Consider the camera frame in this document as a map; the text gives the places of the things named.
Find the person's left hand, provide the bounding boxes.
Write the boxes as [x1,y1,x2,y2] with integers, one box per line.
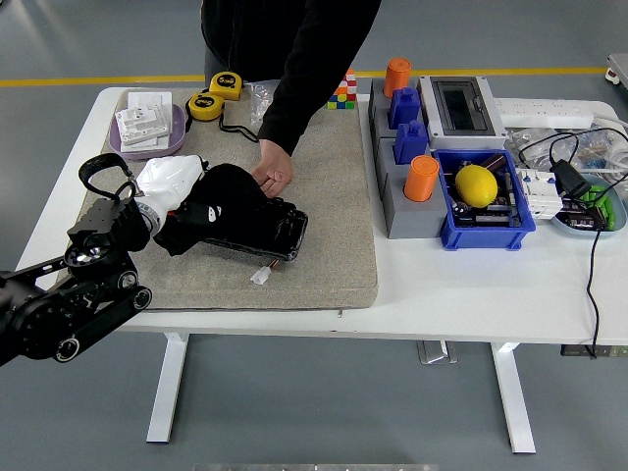
[250,138,295,200]

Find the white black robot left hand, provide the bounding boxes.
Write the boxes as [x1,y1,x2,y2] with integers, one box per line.
[135,153,225,222]

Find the black rag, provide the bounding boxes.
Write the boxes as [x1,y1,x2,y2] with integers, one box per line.
[152,163,264,257]

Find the black glossy panel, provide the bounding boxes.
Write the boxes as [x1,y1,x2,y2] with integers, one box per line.
[200,195,309,261]

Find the purple tray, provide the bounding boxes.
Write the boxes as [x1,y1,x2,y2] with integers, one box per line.
[107,102,187,161]

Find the flat white socket plate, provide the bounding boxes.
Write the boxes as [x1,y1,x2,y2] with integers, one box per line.
[127,90,174,119]
[120,132,171,153]

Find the white socket with raised back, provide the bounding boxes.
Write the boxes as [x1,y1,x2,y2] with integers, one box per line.
[115,104,172,143]

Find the clear plastic bag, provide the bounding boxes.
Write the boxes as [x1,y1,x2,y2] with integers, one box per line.
[243,80,281,131]

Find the yellow tape measure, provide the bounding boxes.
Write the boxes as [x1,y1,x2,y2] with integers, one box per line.
[184,91,260,144]
[208,71,244,102]

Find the colourful puzzle cube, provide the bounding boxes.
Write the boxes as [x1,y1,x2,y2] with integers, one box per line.
[327,68,357,111]

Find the grey base block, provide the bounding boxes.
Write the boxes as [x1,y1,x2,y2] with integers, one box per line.
[367,77,428,143]
[376,136,448,240]

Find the grey-brown mat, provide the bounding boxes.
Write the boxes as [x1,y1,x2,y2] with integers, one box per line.
[56,86,379,313]

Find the person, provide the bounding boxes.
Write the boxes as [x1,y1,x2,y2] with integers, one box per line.
[200,0,383,84]

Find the blue block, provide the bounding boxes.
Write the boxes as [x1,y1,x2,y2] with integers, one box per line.
[393,120,431,166]
[389,86,423,131]

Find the orange cylinder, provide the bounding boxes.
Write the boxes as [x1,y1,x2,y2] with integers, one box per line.
[383,57,413,99]
[402,155,441,202]

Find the white electrical distribution box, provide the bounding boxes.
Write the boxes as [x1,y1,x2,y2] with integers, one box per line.
[417,75,509,151]

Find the yellow lemon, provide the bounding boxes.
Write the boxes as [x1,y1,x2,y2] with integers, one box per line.
[454,164,499,207]

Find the white table leg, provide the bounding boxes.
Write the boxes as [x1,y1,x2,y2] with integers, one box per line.
[490,341,537,455]
[145,333,190,445]

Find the brown capacitor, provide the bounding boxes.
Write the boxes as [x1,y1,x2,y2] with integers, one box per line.
[479,152,507,174]
[561,199,608,231]

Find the blue plastic bin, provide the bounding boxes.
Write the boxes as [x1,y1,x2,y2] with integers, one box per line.
[431,148,537,251]

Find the clear bags of small parts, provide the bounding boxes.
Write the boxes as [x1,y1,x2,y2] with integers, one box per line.
[504,126,628,173]

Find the white circuit breaker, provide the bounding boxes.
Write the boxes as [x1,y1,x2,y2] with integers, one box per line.
[514,167,564,221]

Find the white power strip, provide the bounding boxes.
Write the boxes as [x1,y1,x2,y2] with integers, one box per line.
[493,97,596,130]

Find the green plastic pieces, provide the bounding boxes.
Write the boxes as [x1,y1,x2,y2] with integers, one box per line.
[581,184,620,232]

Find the light blue bowl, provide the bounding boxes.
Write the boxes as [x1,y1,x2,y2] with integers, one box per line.
[549,172,627,239]

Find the black table control box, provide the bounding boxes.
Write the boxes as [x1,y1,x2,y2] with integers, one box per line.
[560,344,628,359]

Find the grey cart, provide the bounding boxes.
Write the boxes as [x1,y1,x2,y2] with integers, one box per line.
[604,52,628,90]

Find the white connector with wires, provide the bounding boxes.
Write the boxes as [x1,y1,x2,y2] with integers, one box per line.
[249,257,282,286]

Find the grey metal bracket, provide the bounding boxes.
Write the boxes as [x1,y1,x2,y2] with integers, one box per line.
[416,340,458,365]

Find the black power adapter with cord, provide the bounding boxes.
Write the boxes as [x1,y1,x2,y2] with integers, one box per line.
[517,127,628,360]

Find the white cable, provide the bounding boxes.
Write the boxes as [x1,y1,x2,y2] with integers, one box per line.
[593,115,628,173]

